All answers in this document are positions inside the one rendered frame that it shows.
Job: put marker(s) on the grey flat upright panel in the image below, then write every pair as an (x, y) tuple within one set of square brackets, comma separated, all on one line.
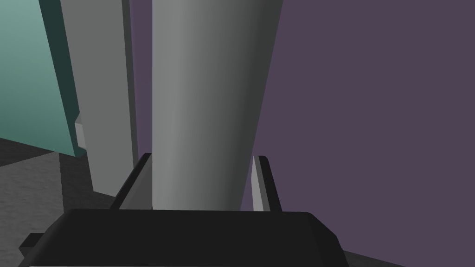
[(102, 92)]

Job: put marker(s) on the small grey latch block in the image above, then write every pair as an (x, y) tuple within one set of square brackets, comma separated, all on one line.
[(80, 133)]

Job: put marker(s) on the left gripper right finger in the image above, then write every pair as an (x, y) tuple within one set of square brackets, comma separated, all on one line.
[(264, 193)]

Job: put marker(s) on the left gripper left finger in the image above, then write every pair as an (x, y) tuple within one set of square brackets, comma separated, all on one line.
[(139, 189)]

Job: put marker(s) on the teal door leaf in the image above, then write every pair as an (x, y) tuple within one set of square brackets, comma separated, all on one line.
[(29, 74)]

